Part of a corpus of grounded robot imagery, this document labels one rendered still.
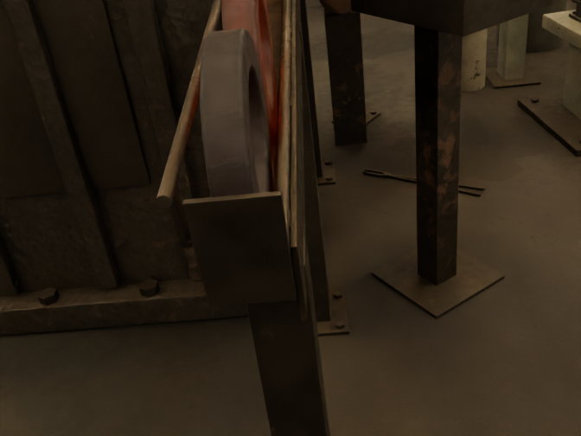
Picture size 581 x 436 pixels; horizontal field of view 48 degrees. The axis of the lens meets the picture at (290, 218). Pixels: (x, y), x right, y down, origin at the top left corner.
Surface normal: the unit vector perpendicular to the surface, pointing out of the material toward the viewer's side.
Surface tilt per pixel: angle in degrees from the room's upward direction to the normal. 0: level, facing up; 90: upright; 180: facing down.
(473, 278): 0
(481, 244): 0
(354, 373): 0
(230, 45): 13
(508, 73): 90
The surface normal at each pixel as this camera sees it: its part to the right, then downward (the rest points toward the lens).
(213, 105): -0.08, -0.15
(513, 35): -0.01, 0.53
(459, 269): -0.11, -0.84
